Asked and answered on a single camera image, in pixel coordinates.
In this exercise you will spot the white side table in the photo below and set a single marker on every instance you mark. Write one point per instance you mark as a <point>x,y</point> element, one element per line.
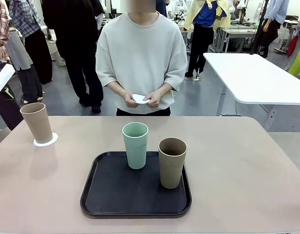
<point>249,78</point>

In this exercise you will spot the person in beige sweater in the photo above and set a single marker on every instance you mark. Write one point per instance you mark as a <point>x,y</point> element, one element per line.
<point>140,48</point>

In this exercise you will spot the person's right forearm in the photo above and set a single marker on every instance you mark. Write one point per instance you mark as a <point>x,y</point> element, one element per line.
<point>118,89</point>

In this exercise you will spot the lime green garment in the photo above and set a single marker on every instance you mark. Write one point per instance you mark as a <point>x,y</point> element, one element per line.
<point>298,63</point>

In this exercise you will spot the red garment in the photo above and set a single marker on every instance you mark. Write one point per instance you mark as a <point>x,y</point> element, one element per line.
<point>292,46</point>

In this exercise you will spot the person's left hand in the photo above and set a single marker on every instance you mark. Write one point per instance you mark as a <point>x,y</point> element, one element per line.
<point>153,100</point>

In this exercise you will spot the person dressed in black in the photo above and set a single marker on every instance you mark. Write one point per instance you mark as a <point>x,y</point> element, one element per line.
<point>72,36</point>

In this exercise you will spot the person in blue plaid shirt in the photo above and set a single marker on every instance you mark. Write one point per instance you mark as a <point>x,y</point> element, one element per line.
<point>25,14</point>

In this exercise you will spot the person in red plaid shirt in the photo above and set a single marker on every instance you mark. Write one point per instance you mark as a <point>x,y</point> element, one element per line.
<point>0,24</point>

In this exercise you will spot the grey background desk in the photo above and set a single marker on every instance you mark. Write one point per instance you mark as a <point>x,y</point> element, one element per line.
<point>237,33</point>

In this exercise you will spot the black slanted pole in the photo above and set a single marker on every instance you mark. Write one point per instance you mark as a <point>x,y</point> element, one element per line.
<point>260,26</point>

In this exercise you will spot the brown tall cup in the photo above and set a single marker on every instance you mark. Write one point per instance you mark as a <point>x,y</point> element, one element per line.
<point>39,124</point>
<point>170,170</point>

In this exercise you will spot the white scalloped paper coaster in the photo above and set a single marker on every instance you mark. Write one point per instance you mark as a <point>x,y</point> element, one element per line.
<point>139,98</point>
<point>54,141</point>

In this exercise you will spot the person in yellow jacket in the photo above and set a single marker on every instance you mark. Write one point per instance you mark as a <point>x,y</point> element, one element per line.
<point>203,14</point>

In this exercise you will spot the person's left forearm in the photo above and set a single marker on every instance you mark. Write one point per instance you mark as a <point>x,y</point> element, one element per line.
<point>164,89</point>

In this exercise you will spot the person's right hand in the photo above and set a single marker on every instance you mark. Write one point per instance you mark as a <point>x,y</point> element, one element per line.
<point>130,101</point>

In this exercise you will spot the person in light blue shirt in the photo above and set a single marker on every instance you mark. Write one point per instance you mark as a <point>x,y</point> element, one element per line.
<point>276,9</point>

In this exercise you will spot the black plastic tray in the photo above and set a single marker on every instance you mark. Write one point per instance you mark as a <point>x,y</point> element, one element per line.
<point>137,195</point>

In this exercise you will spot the green tall cup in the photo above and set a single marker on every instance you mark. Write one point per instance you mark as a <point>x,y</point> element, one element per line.
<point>136,151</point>

